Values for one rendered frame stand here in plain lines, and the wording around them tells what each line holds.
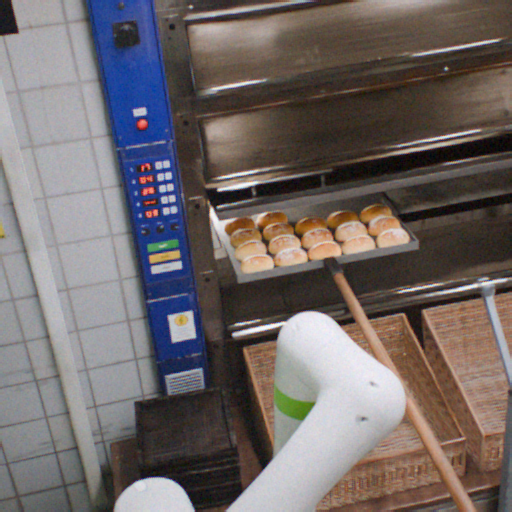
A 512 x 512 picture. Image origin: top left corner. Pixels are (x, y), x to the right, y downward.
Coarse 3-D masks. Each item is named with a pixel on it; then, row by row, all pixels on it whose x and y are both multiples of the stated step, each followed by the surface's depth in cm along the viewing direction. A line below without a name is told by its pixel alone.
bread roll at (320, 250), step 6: (312, 246) 253; (318, 246) 252; (324, 246) 251; (330, 246) 252; (336, 246) 253; (312, 252) 252; (318, 252) 251; (324, 252) 251; (330, 252) 251; (336, 252) 252; (312, 258) 253; (318, 258) 252
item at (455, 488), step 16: (352, 304) 230; (368, 320) 224; (368, 336) 219; (384, 352) 213; (416, 416) 194; (416, 432) 192; (432, 448) 186; (448, 464) 182; (448, 480) 178; (464, 496) 174
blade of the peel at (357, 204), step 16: (304, 208) 281; (320, 208) 280; (336, 208) 279; (352, 208) 278; (224, 224) 276; (288, 224) 273; (400, 224) 267; (224, 240) 267; (336, 240) 263; (416, 240) 255; (272, 256) 258; (352, 256) 252; (368, 256) 253; (240, 272) 252; (256, 272) 248; (272, 272) 249; (288, 272) 250
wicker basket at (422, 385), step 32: (384, 320) 283; (256, 352) 276; (416, 352) 278; (256, 384) 266; (416, 384) 284; (256, 416) 274; (448, 416) 260; (384, 448) 270; (416, 448) 250; (448, 448) 252; (352, 480) 250; (384, 480) 253; (416, 480) 257
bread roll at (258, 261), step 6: (246, 258) 250; (252, 258) 249; (258, 258) 249; (264, 258) 249; (270, 258) 251; (246, 264) 249; (252, 264) 248; (258, 264) 248; (264, 264) 249; (270, 264) 250; (246, 270) 249; (252, 270) 248; (258, 270) 249
